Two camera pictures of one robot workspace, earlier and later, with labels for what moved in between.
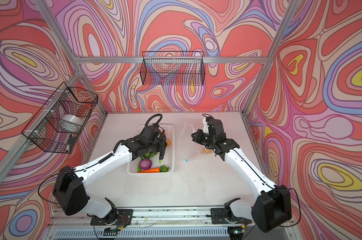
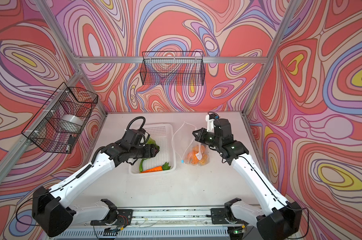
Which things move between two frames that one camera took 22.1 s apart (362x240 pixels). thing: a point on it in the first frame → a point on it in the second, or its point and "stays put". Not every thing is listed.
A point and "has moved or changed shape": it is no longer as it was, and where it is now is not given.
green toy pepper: x=163 y=168 → x=141 y=164
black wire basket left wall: x=57 y=127 stays put
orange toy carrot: x=152 y=170 stays put
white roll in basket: x=72 y=123 stays put
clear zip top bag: x=190 y=148 has moved or changed shape
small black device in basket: x=72 y=140 stays put
